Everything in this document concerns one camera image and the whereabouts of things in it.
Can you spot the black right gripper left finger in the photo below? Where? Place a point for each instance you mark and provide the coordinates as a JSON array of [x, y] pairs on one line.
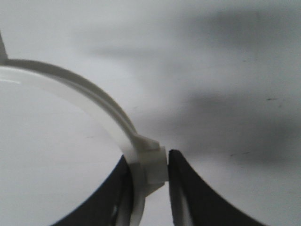
[[110, 205]]

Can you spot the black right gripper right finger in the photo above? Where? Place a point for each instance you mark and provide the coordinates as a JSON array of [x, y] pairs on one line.
[[195, 203]]

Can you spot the white half-ring pipe clamp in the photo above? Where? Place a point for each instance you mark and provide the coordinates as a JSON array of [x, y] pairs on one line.
[[144, 156]]

